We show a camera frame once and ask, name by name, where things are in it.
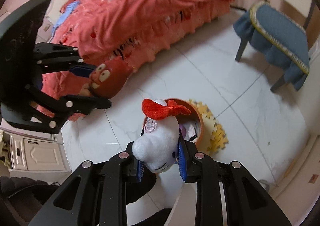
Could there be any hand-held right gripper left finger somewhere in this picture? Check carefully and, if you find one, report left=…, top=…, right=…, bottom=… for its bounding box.
left=29, top=141, right=145, bottom=226

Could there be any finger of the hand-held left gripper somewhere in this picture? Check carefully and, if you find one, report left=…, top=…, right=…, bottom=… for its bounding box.
left=34, top=43, right=97, bottom=77
left=0, top=85, right=112, bottom=134

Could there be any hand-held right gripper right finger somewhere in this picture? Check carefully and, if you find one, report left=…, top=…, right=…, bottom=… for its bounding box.
left=177, top=138, right=292, bottom=226

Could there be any brown plush toy with eyes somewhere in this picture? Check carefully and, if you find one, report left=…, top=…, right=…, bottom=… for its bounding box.
left=80, top=59, right=133, bottom=99

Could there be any white plush toy red bow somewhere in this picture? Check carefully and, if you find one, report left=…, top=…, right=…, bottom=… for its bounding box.
left=132, top=98, right=192, bottom=173

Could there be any round orange bin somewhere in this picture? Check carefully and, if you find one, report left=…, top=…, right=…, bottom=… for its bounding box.
left=143, top=98, right=205, bottom=150

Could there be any yellow foam puzzle mat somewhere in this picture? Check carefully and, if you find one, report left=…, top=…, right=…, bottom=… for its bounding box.
left=189, top=99, right=229, bottom=156

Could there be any white bedside cabinet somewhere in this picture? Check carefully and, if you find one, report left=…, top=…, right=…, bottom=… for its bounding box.
left=0, top=126, right=72, bottom=173

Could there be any pink printed blanket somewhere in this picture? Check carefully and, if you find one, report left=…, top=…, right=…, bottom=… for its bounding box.
left=41, top=0, right=235, bottom=121

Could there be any white grey chair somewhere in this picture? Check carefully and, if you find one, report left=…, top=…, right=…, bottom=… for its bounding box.
left=235, top=0, right=317, bottom=92

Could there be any blue chair cushion cover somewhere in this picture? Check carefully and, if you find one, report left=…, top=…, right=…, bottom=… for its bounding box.
left=233, top=1, right=310, bottom=91

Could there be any black floor cable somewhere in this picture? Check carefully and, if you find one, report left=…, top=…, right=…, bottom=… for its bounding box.
left=230, top=4, right=250, bottom=12

